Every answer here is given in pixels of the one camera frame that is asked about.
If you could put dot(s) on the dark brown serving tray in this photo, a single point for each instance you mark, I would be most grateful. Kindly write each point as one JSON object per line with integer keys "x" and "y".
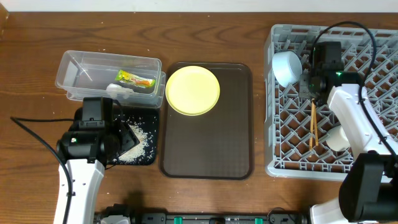
{"x": 219, "y": 143}

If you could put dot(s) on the light blue bowl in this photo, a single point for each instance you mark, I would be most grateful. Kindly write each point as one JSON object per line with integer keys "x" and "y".
{"x": 286, "y": 67}

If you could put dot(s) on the pile of rice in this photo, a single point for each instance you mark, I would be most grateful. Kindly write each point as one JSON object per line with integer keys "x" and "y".
{"x": 144, "y": 153}

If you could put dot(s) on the wooden chopstick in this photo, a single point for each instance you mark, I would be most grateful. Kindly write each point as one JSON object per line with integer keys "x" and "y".
{"x": 311, "y": 125}
{"x": 314, "y": 121}

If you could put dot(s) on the grey dishwasher rack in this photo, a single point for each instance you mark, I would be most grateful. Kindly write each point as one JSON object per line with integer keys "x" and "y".
{"x": 287, "y": 124}

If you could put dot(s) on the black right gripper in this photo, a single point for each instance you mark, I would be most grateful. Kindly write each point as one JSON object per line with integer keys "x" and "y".
{"x": 305, "y": 86}

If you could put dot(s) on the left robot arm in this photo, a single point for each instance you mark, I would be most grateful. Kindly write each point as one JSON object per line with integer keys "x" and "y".
{"x": 79, "y": 185}

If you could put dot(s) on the white green cup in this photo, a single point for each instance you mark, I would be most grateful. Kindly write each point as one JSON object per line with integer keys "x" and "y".
{"x": 336, "y": 139}

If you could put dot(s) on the black plastic waste tray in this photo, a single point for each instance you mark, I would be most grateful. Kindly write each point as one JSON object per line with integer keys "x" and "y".
{"x": 150, "y": 114}

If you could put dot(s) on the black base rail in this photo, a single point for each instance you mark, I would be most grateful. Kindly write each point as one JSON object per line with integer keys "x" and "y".
{"x": 119, "y": 213}

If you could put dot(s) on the yellow plate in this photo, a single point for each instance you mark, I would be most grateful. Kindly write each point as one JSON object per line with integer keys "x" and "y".
{"x": 192, "y": 90}

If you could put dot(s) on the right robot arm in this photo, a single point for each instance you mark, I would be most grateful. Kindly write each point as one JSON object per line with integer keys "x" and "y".
{"x": 369, "y": 191}

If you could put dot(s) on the green orange snack wrapper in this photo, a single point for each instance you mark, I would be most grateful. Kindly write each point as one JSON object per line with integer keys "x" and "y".
{"x": 135, "y": 80}

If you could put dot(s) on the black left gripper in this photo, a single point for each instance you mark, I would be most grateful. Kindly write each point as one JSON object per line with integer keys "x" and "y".
{"x": 128, "y": 138}

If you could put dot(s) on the clear plastic waste bin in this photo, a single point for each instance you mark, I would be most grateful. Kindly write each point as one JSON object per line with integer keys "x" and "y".
{"x": 87, "y": 74}

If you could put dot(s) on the white tissue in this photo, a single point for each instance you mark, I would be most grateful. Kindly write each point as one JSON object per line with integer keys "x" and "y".
{"x": 118, "y": 91}

